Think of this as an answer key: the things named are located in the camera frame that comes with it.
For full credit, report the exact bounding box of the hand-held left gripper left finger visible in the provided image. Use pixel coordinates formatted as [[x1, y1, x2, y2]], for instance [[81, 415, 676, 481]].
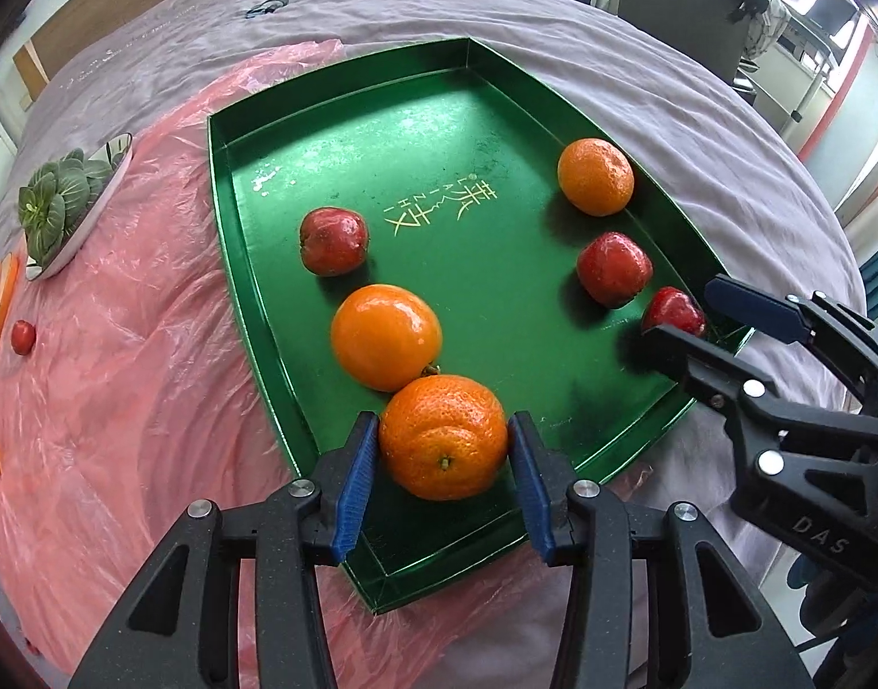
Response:
[[67, 411, 380, 689]]

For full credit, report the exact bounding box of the white enamel plate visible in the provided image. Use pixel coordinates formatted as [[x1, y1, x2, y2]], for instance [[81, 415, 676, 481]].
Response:
[[24, 132, 134, 281]]

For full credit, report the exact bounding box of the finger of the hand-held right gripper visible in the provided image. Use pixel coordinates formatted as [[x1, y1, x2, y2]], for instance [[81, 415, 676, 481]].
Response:
[[643, 325, 878, 476], [704, 274, 878, 397]]

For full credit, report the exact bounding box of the desk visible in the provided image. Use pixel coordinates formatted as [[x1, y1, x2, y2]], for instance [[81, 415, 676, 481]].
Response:
[[740, 0, 871, 123]]

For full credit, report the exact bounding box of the smooth orange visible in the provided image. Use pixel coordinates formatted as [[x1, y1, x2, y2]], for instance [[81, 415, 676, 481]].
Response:
[[330, 284, 444, 393]]

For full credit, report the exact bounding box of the green tray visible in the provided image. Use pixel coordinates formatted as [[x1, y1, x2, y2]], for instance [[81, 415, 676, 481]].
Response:
[[207, 36, 757, 616]]

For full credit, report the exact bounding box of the bumpy orange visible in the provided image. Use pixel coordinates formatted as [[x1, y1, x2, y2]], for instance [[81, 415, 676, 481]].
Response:
[[378, 374, 510, 502]]

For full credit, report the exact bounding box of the grey chair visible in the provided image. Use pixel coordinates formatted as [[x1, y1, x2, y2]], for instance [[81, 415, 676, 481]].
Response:
[[617, 0, 745, 83]]

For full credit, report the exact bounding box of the bok choy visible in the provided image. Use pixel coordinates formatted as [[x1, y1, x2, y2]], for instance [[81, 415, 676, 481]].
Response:
[[17, 148, 117, 268]]

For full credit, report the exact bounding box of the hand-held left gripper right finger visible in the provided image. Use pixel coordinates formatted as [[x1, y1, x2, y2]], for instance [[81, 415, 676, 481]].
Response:
[[507, 411, 817, 689]]

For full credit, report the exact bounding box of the orange oval dish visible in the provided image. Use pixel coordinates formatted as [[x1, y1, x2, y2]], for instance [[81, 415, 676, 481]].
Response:
[[0, 251, 21, 374]]

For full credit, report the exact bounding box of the grey white cloth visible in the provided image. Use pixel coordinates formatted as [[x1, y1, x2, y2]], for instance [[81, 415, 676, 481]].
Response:
[[736, 0, 791, 62]]

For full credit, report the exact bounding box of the pink plastic sheet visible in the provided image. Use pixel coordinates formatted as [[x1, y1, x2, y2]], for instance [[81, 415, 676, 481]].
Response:
[[0, 39, 698, 689]]

